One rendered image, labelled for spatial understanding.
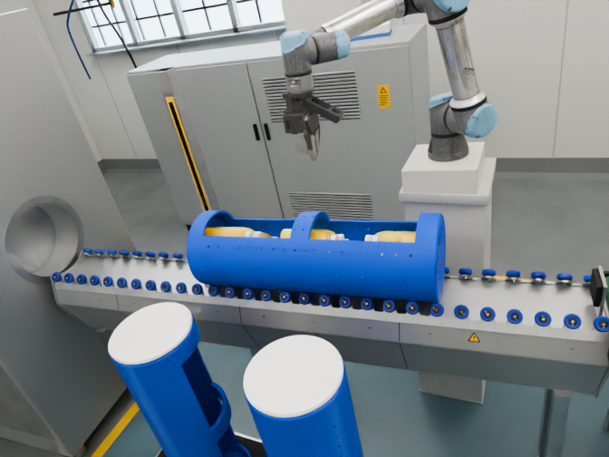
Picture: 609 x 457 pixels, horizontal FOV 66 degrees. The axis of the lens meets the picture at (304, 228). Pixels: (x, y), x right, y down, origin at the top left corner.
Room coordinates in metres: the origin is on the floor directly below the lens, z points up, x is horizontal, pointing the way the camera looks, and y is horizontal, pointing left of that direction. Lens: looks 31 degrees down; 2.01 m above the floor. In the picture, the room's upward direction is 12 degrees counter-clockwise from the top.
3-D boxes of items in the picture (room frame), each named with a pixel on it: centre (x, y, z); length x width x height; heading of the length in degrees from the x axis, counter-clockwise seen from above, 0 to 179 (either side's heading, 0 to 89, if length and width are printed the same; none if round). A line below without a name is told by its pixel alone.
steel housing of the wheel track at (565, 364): (1.44, 0.15, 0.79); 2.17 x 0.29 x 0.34; 64
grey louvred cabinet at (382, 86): (3.44, 0.02, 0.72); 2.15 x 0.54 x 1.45; 60
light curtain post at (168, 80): (1.93, 0.40, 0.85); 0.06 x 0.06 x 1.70; 64
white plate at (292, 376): (0.90, 0.12, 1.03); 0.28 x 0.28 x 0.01
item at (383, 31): (3.01, -0.66, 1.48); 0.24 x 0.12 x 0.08; 68
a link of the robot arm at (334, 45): (1.37, -0.17, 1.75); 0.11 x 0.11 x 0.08; 18
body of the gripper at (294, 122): (1.32, -0.06, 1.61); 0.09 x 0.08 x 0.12; 61
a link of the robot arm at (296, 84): (1.32, -0.07, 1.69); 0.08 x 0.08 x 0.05
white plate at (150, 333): (1.21, 0.57, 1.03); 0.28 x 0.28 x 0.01
